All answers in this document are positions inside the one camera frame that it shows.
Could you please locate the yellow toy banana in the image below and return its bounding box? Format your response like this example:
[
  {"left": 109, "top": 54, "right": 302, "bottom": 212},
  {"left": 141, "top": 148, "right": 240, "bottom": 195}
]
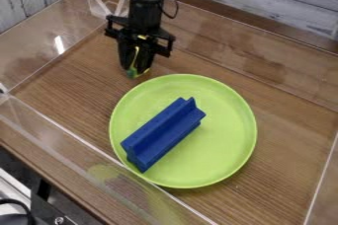
[{"left": 127, "top": 36, "right": 150, "bottom": 79}]

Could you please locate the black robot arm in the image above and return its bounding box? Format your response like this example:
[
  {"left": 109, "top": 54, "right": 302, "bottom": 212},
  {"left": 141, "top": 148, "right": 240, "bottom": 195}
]
[{"left": 106, "top": 0, "right": 178, "bottom": 78}]

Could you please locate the green round plate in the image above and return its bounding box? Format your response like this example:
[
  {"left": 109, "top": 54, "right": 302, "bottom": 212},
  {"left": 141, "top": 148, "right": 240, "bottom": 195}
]
[{"left": 109, "top": 74, "right": 258, "bottom": 188}]

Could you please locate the blue plastic block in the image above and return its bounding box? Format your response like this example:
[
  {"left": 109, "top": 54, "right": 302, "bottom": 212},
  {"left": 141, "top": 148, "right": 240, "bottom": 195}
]
[{"left": 122, "top": 98, "right": 206, "bottom": 173}]

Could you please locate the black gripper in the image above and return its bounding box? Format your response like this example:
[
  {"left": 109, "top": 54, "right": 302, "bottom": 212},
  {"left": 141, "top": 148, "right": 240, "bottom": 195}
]
[{"left": 105, "top": 15, "right": 176, "bottom": 74}]

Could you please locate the black cable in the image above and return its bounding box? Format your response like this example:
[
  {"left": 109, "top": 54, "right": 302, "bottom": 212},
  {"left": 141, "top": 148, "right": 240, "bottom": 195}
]
[{"left": 0, "top": 198, "right": 35, "bottom": 225}]

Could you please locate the clear acrylic tray wall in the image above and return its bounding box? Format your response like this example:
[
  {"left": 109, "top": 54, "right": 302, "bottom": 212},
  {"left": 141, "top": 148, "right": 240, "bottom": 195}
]
[{"left": 0, "top": 0, "right": 338, "bottom": 225}]

